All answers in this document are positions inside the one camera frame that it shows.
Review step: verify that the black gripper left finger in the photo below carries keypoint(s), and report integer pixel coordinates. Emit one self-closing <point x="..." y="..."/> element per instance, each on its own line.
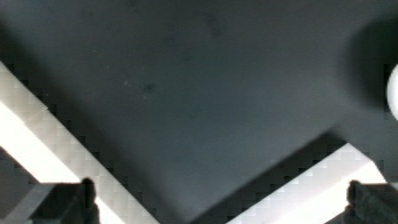
<point x="58" y="203"/>

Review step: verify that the white lamp bulb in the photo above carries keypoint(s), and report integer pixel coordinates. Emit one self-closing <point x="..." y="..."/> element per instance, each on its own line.
<point x="393" y="92"/>

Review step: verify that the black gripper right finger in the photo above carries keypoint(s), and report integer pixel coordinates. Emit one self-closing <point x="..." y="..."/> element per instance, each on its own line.
<point x="372" y="207"/>

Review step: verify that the white U-shaped border frame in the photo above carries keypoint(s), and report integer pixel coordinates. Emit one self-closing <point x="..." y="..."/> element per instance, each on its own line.
<point x="305" y="203"/>

